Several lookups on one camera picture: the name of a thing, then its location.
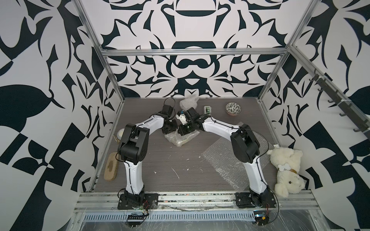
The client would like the bubble wrap sheet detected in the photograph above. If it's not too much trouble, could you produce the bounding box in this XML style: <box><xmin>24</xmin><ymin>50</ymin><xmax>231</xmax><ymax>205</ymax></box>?
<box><xmin>165</xmin><ymin>131</ymin><xmax>200</xmax><ymax>147</ymax></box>
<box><xmin>202</xmin><ymin>122</ymin><xmax>274</xmax><ymax>193</ymax></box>
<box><xmin>179</xmin><ymin>95</ymin><xmax>199</xmax><ymax>111</ymax></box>

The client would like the black white speckled bowl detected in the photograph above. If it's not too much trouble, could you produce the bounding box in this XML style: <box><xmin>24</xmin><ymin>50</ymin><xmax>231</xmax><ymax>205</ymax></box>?
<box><xmin>225</xmin><ymin>102</ymin><xmax>242</xmax><ymax>116</ymax></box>

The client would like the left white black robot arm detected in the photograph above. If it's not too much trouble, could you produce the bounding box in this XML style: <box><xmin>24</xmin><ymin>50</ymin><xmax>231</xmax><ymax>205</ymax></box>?
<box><xmin>117</xmin><ymin>115</ymin><xmax>178</xmax><ymax>200</ymax></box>

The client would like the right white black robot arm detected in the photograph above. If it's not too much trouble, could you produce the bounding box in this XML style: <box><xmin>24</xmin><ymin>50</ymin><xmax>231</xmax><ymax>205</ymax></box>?
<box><xmin>176</xmin><ymin>108</ymin><xmax>269</xmax><ymax>203</ymax></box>

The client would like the wooden oval brush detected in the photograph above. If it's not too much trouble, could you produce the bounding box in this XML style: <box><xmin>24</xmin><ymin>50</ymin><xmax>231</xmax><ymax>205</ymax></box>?
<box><xmin>104</xmin><ymin>152</ymin><xmax>119</xmax><ymax>182</ymax></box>

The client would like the left electronics board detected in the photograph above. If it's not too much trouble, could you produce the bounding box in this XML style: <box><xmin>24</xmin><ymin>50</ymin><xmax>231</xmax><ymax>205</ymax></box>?
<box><xmin>126</xmin><ymin>214</ymin><xmax>148</xmax><ymax>228</ymax></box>

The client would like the electronics board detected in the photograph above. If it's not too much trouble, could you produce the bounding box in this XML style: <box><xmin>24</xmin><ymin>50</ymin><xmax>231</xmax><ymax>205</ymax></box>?
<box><xmin>126</xmin><ymin>214</ymin><xmax>148</xmax><ymax>228</ymax></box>
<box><xmin>253</xmin><ymin>211</ymin><xmax>269</xmax><ymax>226</ymax></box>

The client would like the white teddy bear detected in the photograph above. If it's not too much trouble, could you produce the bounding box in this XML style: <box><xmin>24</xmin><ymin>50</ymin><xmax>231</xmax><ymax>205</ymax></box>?
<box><xmin>267</xmin><ymin>147</ymin><xmax>305</xmax><ymax>198</ymax></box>

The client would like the right electronics board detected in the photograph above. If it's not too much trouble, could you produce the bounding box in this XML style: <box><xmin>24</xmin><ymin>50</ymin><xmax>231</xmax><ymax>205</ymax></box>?
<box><xmin>253</xmin><ymin>211</ymin><xmax>269</xmax><ymax>226</ymax></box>

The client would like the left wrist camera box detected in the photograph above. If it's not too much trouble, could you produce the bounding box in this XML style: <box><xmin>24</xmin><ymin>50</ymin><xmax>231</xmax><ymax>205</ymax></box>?
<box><xmin>160</xmin><ymin>105</ymin><xmax>174</xmax><ymax>117</ymax></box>

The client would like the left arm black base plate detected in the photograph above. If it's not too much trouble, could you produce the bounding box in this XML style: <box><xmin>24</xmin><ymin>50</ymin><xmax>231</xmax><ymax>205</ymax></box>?
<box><xmin>117</xmin><ymin>192</ymin><xmax>159</xmax><ymax>210</ymax></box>

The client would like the aluminium frame rail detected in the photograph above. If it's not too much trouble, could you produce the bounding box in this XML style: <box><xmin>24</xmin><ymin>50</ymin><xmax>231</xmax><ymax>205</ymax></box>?
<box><xmin>101</xmin><ymin>48</ymin><xmax>287</xmax><ymax>57</ymax></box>

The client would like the white slotted cable duct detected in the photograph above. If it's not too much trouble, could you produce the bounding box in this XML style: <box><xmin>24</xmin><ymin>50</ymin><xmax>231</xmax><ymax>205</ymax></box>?
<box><xmin>83</xmin><ymin>211</ymin><xmax>255</xmax><ymax>222</ymax></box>

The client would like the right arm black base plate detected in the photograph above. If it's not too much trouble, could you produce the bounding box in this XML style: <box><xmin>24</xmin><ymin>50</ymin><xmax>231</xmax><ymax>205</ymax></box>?
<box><xmin>235</xmin><ymin>189</ymin><xmax>276</xmax><ymax>208</ymax></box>

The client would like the grey wall hook rail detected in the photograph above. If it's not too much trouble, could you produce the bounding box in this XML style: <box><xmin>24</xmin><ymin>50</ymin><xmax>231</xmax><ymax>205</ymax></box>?
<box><xmin>310</xmin><ymin>68</ymin><xmax>370</xmax><ymax>140</ymax></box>

